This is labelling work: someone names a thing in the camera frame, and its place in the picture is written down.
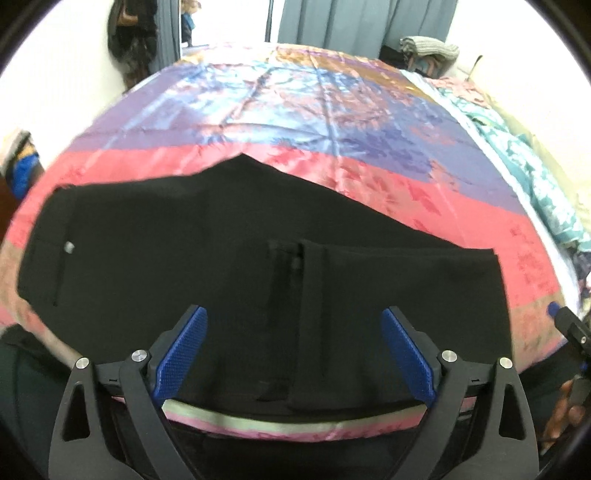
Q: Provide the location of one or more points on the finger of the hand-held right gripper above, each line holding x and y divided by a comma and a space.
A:
570, 327

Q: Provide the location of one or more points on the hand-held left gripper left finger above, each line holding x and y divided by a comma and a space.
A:
182, 360

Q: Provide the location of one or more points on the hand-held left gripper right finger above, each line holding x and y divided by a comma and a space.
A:
408, 360

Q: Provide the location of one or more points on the black pants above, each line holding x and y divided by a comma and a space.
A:
184, 240

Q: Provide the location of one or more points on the person's right hand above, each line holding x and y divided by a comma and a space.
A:
561, 415

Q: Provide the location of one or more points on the bed with striped sheet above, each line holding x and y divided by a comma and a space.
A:
565, 267

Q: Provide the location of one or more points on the beige padded headboard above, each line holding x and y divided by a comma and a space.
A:
561, 184

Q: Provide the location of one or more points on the person's legs in dark trousers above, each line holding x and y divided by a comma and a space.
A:
27, 392

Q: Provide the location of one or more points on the teal floral quilt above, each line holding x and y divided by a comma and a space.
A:
521, 157

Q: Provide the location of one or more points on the pile of mixed clothes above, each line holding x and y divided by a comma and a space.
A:
27, 170

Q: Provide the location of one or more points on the pink floral cloth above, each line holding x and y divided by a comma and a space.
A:
457, 85

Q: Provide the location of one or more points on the colourful striped satin blanket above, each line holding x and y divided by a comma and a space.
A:
300, 101

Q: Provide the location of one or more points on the grey folded blanket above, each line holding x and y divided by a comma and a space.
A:
427, 46

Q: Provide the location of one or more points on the dark hanging coats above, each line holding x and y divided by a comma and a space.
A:
134, 46

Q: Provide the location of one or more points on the narrow blue curtain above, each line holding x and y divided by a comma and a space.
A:
167, 32

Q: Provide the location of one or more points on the yellow and blue laundry heap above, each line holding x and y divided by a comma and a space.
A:
190, 23

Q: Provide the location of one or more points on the wide blue curtain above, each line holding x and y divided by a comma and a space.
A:
360, 25

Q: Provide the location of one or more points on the brown handbag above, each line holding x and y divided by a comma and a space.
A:
127, 19

